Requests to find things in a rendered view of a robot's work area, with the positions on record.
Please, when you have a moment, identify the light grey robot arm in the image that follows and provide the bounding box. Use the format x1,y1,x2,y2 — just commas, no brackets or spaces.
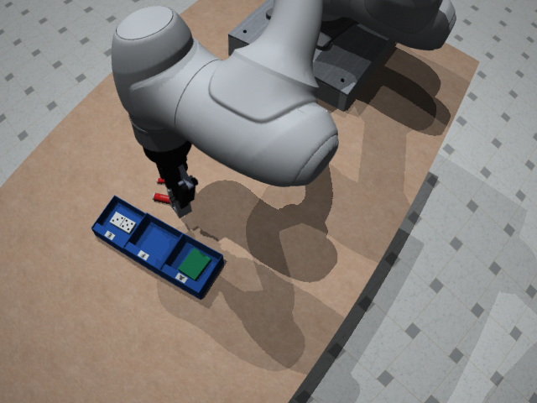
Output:
112,0,456,187

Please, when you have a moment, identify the blue rack of bins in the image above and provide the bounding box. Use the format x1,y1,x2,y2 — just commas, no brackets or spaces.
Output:
91,195,224,300

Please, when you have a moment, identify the green square block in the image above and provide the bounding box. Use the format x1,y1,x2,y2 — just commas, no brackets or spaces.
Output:
178,248,211,281

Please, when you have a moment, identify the white domino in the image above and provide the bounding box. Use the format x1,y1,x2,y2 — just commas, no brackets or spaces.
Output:
110,212,136,234

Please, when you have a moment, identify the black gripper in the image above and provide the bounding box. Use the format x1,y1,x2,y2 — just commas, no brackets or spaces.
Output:
143,140,198,218

